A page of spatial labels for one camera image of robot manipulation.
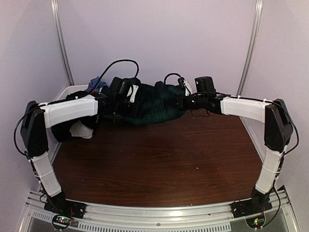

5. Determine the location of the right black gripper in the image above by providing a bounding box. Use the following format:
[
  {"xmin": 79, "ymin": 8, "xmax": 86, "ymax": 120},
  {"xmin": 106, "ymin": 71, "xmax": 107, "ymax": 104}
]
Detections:
[{"xmin": 169, "ymin": 93, "xmax": 207, "ymax": 111}]

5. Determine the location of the black garment in bin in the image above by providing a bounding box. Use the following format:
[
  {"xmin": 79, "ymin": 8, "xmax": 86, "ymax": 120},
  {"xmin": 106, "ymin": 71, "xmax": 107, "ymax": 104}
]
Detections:
[{"xmin": 44, "ymin": 91, "xmax": 98, "ymax": 142}]

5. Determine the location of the aluminium frame post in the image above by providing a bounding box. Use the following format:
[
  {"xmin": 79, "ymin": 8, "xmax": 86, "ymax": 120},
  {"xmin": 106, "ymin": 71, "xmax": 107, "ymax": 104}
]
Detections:
[
  {"xmin": 237, "ymin": 0, "xmax": 264, "ymax": 95},
  {"xmin": 50, "ymin": 0, "xmax": 74, "ymax": 86}
]

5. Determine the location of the right aluminium frame post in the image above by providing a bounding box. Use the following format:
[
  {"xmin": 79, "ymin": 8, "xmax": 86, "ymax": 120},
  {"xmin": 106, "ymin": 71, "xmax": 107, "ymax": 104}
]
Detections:
[{"xmin": 237, "ymin": 0, "xmax": 264, "ymax": 95}]

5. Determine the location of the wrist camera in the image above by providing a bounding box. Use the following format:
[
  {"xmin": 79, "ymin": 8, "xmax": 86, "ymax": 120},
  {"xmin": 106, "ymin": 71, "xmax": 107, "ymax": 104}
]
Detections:
[
  {"xmin": 127, "ymin": 85, "xmax": 139, "ymax": 103},
  {"xmin": 178, "ymin": 77, "xmax": 193, "ymax": 96}
]

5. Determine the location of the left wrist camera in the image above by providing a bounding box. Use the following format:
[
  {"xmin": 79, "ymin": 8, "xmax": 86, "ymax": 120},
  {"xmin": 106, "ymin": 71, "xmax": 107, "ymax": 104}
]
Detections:
[{"xmin": 127, "ymin": 85, "xmax": 139, "ymax": 103}]

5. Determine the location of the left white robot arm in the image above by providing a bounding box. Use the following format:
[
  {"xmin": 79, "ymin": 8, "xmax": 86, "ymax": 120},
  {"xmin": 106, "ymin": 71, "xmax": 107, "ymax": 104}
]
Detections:
[{"xmin": 20, "ymin": 77, "xmax": 141, "ymax": 215}]

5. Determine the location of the front aluminium rail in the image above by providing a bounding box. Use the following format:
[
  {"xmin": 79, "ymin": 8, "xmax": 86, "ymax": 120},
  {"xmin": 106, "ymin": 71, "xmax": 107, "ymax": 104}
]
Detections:
[{"xmin": 24, "ymin": 190, "xmax": 295, "ymax": 232}]

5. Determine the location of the dark green plaid shirt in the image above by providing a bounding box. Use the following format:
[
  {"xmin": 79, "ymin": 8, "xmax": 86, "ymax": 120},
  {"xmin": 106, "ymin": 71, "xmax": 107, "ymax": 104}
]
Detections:
[{"xmin": 116, "ymin": 78, "xmax": 185, "ymax": 126}]

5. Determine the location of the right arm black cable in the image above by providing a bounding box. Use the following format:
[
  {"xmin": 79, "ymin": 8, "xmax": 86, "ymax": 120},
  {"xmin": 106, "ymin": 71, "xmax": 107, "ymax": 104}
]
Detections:
[{"xmin": 164, "ymin": 72, "xmax": 184, "ymax": 85}]

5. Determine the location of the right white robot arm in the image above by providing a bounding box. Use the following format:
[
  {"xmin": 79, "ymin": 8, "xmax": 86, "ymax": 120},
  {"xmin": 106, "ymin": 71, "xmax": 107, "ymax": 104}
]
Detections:
[{"xmin": 176, "ymin": 76, "xmax": 296, "ymax": 214}]

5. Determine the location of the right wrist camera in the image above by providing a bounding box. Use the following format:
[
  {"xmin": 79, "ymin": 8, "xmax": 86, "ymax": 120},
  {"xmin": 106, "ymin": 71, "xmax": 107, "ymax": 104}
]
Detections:
[{"xmin": 178, "ymin": 77, "xmax": 193, "ymax": 96}]

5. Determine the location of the white plastic laundry bin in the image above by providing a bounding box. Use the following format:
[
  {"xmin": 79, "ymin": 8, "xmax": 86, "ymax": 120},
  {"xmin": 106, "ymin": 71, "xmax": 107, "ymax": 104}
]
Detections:
[{"xmin": 51, "ymin": 85, "xmax": 98, "ymax": 142}]

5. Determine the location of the blue checkered garment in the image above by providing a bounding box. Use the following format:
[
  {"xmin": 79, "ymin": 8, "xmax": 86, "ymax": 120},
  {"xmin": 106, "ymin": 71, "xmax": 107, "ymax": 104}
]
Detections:
[{"xmin": 85, "ymin": 76, "xmax": 108, "ymax": 93}]

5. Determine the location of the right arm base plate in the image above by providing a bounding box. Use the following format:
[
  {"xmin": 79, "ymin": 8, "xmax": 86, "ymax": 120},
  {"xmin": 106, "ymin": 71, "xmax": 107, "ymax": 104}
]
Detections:
[{"xmin": 230, "ymin": 199, "xmax": 272, "ymax": 218}]

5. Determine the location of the left aluminium frame post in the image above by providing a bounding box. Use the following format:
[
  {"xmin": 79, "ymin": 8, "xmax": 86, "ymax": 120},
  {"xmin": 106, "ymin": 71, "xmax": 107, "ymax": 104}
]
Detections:
[{"xmin": 50, "ymin": 0, "xmax": 74, "ymax": 86}]

